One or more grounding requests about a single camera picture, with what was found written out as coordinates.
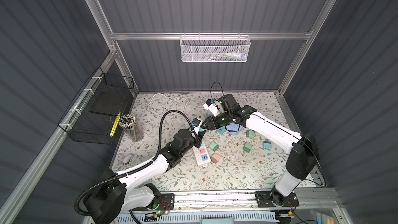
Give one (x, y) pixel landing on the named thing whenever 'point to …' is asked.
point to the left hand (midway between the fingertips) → (201, 129)
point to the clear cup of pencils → (128, 123)
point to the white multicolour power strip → (201, 154)
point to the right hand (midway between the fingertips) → (205, 126)
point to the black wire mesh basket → (93, 115)
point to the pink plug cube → (215, 158)
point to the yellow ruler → (114, 127)
